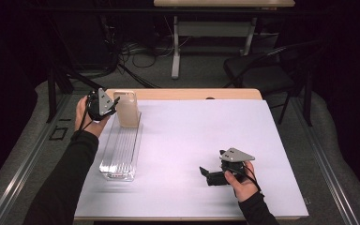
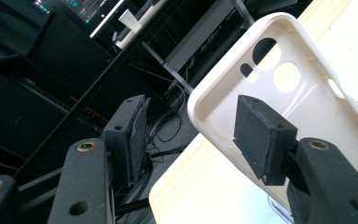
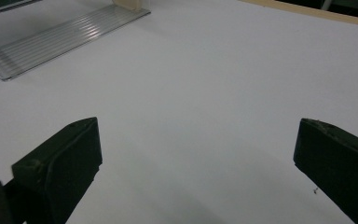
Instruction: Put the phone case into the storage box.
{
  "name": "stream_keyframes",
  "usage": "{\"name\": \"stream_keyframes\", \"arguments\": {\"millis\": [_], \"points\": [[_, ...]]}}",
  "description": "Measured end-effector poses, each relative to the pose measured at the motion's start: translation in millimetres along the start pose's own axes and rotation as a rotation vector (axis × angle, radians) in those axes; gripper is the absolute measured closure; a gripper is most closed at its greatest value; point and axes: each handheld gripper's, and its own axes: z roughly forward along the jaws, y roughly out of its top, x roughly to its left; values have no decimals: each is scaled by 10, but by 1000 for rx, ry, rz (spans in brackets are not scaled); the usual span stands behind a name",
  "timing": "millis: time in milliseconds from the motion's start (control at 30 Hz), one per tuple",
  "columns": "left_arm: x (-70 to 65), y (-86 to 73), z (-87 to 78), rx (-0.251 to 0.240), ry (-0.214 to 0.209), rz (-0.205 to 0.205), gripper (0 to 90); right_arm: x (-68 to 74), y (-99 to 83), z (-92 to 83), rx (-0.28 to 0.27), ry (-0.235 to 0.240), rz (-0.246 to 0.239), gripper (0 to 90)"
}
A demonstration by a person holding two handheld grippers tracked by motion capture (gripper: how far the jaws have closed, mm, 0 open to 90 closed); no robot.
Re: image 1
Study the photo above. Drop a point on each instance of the white table cover sheet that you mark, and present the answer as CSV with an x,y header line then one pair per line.
x,y
175,150

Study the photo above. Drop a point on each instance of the person's left hand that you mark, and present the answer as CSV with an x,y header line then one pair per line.
x,y
90,126

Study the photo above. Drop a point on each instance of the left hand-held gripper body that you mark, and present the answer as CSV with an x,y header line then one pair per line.
x,y
103,103

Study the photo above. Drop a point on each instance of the black table grommet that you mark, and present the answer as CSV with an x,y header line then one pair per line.
x,y
210,98

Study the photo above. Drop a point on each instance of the light wooden table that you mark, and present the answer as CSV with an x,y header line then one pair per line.
x,y
184,93

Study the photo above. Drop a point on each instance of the white-legged wooden desk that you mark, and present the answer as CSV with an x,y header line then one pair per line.
x,y
212,28

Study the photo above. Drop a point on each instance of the clear plastic packaging tray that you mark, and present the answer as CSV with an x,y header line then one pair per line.
x,y
122,153

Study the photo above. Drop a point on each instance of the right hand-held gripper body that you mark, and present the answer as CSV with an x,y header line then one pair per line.
x,y
236,154

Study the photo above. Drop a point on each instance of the aluminium floor rail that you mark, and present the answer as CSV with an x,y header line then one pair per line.
x,y
328,175
15,181

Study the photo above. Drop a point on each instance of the black folding chair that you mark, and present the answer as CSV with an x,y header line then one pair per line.
x,y
262,72

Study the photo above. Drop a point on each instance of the beige phone case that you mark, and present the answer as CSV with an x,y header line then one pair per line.
x,y
127,109

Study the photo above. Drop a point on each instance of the black metal stand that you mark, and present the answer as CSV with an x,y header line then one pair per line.
x,y
52,93

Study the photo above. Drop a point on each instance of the person's right hand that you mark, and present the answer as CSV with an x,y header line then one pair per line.
x,y
243,189

